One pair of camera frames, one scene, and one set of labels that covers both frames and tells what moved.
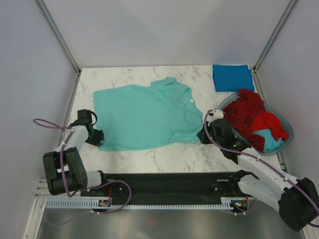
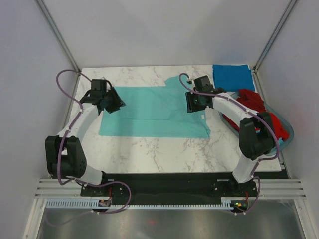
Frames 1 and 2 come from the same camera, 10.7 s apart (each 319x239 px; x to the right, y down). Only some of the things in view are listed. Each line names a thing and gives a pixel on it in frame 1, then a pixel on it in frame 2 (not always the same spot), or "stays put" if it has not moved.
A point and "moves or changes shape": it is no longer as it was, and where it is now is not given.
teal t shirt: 134,117 moves or changes shape
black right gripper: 202,135 -> 191,106
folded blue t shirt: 232,77 stays put
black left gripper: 99,137 -> 118,103
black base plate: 166,186 stays put
